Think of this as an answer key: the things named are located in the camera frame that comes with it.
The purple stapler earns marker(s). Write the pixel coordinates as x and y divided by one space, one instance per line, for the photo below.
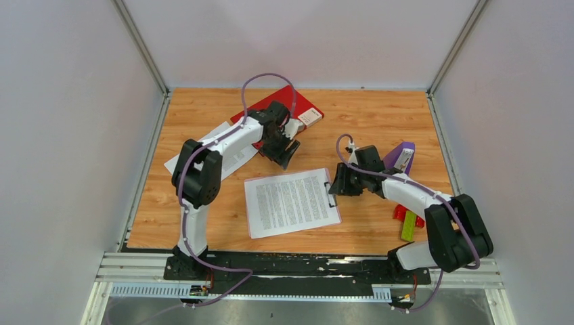
401 157

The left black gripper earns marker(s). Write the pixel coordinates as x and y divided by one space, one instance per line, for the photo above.
284 161

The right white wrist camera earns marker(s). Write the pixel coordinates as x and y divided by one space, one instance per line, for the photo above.
351 148

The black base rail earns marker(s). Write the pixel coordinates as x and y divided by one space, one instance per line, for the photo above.
283 277

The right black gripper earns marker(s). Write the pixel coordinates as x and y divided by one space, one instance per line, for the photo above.
340 186

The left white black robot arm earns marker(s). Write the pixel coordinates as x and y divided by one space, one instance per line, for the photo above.
197 178

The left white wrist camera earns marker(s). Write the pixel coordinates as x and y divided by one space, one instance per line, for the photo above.
293 127

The red folder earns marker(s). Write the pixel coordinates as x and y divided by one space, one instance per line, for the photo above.
304 111

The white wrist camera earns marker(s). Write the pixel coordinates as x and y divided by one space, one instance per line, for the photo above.
293 127
351 148

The right aluminium corner post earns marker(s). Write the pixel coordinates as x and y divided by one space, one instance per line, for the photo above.
458 44

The aluminium corner post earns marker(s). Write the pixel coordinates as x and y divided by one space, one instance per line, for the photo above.
458 44
134 33

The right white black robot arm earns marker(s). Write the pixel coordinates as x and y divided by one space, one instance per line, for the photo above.
456 234

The left aluminium corner post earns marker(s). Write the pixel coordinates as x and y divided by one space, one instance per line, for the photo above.
134 33

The green toy block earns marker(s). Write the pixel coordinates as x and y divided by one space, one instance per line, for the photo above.
409 226

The red toy block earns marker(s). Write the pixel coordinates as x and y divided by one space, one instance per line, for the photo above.
400 213

